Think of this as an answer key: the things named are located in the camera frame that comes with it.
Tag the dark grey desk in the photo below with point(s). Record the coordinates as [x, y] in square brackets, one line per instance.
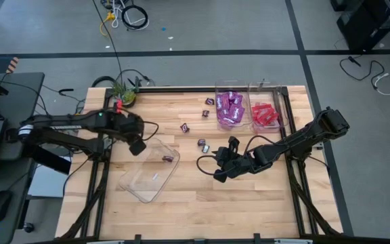
[19, 95]

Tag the black caster wheel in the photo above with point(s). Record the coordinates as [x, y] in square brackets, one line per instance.
[29, 227]

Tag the small black box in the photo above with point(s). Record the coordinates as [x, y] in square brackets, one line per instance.
[10, 135]

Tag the purple Skittles pack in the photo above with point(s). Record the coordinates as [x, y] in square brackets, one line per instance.
[238, 100]
[231, 95]
[228, 121]
[222, 112]
[222, 101]
[237, 112]

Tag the clear plastic bin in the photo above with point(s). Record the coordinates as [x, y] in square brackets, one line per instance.
[147, 183]
[266, 91]
[232, 84]

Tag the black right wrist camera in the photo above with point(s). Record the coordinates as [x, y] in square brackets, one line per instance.
[220, 176]

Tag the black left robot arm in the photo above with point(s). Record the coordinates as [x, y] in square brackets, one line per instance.
[63, 120]

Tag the small potted green plant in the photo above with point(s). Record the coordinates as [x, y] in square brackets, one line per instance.
[127, 96]

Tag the orange black striped strip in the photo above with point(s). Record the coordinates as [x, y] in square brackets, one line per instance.
[12, 65]

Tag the white panel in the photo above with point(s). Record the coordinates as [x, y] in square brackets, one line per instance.
[47, 184]

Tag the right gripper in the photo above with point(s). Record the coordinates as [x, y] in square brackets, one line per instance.
[235, 162]

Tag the small red marker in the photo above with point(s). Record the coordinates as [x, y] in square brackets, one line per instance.
[118, 105]

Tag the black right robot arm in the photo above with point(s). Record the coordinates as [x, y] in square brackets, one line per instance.
[300, 142]

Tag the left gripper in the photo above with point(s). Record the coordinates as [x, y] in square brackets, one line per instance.
[129, 127]

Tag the black equipment case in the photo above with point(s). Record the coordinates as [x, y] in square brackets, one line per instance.
[367, 27]

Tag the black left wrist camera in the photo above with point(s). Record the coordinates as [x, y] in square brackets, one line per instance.
[137, 147]

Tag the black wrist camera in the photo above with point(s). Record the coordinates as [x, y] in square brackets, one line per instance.
[220, 176]
[137, 147]

